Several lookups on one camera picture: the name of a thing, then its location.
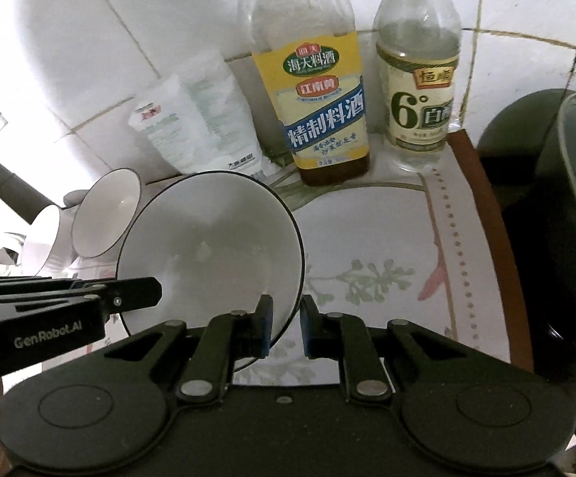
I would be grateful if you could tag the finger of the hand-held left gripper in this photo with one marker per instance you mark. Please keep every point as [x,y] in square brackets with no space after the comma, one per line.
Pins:
[134,295]
[91,285]

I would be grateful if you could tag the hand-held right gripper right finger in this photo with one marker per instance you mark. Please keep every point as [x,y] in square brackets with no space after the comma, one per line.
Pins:
[309,325]

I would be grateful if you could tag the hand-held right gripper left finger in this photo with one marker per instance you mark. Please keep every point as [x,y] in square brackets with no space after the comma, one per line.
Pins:
[266,325]

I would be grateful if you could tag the white bowl black rim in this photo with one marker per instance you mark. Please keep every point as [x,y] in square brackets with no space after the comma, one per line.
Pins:
[208,238]
[44,243]
[104,218]

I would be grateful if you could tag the floral tablecloth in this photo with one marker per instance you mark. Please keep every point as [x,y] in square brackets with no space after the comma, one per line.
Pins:
[367,238]

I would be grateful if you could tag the yellow label cooking wine bottle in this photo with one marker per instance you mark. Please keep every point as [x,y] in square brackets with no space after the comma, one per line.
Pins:
[318,124]

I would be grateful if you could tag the white packet green print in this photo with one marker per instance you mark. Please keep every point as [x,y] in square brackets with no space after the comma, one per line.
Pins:
[218,99]

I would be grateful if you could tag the clear white vinegar bottle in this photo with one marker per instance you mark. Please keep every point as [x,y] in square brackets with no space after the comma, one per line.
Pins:
[417,104]

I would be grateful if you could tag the black wok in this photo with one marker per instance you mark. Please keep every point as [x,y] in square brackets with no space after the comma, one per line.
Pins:
[516,169]

